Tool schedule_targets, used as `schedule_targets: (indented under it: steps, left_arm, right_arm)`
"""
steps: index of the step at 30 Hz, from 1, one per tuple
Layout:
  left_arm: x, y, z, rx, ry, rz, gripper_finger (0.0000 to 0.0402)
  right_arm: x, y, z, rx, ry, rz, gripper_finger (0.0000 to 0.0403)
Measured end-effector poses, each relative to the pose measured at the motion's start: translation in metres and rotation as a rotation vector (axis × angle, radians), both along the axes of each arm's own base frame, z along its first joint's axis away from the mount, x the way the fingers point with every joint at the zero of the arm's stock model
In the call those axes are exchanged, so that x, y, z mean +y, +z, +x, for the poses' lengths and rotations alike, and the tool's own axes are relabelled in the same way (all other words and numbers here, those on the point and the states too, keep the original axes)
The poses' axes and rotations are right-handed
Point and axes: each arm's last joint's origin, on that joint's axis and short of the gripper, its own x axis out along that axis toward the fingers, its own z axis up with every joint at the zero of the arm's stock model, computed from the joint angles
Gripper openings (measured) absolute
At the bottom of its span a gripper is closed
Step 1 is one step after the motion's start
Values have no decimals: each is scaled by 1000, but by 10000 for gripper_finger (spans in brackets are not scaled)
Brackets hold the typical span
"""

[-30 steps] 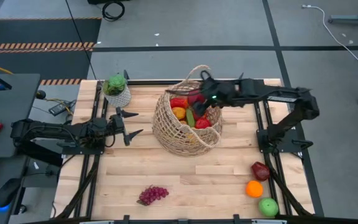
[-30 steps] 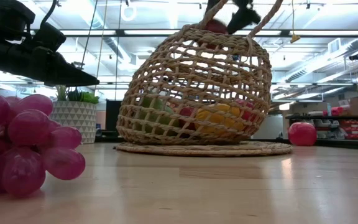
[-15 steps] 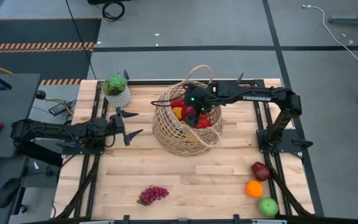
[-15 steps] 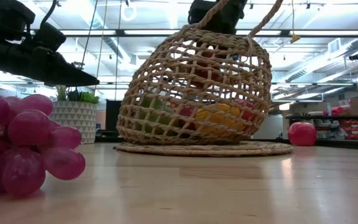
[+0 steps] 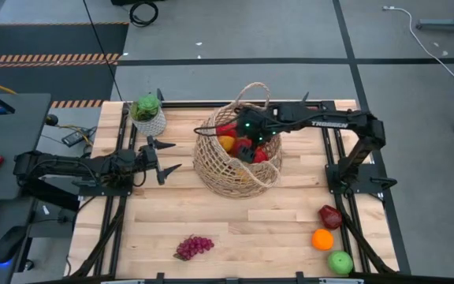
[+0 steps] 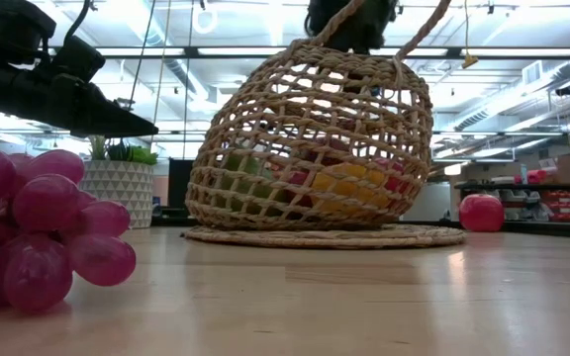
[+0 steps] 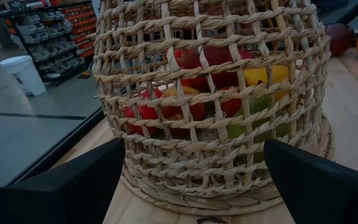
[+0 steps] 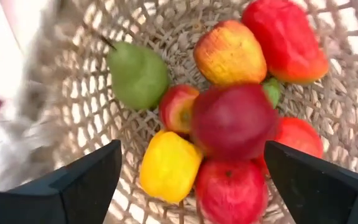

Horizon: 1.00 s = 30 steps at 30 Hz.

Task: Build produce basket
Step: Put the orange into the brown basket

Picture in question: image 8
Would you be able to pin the dark red apple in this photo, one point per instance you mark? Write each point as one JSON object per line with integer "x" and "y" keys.
{"x": 233, "y": 121}

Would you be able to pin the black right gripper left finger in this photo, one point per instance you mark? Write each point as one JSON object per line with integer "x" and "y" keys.
{"x": 57, "y": 202}

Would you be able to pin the small red-yellow peach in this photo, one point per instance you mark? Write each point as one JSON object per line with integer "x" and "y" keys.
{"x": 176, "y": 109}

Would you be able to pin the green pear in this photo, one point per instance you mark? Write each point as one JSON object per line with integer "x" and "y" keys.
{"x": 138, "y": 77}

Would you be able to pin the orange-red mango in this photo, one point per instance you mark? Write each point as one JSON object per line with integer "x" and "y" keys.
{"x": 228, "y": 53}

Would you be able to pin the yellow bell pepper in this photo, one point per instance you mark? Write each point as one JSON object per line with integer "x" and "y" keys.
{"x": 169, "y": 166}

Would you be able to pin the woven straw basket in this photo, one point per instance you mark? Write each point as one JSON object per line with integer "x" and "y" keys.
{"x": 179, "y": 40}

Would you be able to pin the light green fruit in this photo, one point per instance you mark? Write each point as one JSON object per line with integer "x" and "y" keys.
{"x": 272, "y": 91}

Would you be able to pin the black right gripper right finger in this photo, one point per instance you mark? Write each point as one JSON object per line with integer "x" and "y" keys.
{"x": 322, "y": 199}

